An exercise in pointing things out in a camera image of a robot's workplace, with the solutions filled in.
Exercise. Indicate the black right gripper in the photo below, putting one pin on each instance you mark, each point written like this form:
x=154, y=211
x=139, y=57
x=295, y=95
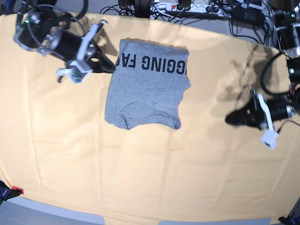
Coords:
x=67, y=44

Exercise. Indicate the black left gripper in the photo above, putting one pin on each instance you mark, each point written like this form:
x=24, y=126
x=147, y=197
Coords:
x=252, y=114

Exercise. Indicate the grey t-shirt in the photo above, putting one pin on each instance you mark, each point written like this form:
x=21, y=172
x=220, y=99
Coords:
x=147, y=85

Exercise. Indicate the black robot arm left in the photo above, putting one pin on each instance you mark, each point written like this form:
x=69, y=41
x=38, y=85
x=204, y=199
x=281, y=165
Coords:
x=285, y=16

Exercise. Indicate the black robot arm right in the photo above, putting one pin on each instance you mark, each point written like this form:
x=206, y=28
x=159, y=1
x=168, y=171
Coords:
x=43, y=27

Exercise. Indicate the black power adapter box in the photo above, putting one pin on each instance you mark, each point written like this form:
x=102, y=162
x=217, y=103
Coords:
x=248, y=16

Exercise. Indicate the white power strip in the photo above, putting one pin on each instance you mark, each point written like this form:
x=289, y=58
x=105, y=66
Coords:
x=173, y=9

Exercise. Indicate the black clamp right corner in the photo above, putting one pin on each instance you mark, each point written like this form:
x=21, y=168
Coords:
x=292, y=219

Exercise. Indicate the red and black clamp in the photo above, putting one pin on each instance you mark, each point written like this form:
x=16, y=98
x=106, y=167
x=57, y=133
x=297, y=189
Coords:
x=8, y=193

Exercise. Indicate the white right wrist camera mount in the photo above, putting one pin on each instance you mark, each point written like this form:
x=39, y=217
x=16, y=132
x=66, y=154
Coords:
x=78, y=69

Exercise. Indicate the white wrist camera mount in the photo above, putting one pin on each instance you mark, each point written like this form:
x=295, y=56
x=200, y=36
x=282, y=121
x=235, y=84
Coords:
x=269, y=138
x=78, y=69

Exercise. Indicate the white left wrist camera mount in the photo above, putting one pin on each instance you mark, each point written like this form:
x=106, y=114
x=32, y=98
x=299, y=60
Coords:
x=269, y=138

